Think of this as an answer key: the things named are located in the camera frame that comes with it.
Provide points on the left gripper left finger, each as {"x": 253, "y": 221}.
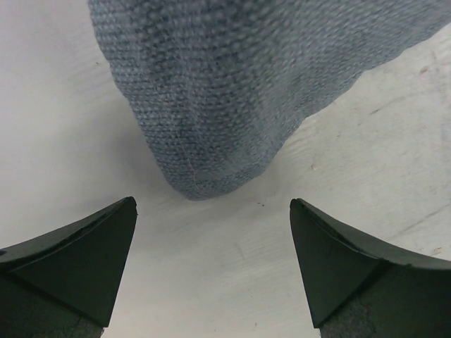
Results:
{"x": 64, "y": 283}

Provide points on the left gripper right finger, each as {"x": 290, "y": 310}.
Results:
{"x": 360, "y": 286}

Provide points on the blue-grey pillowcase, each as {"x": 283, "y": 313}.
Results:
{"x": 217, "y": 87}

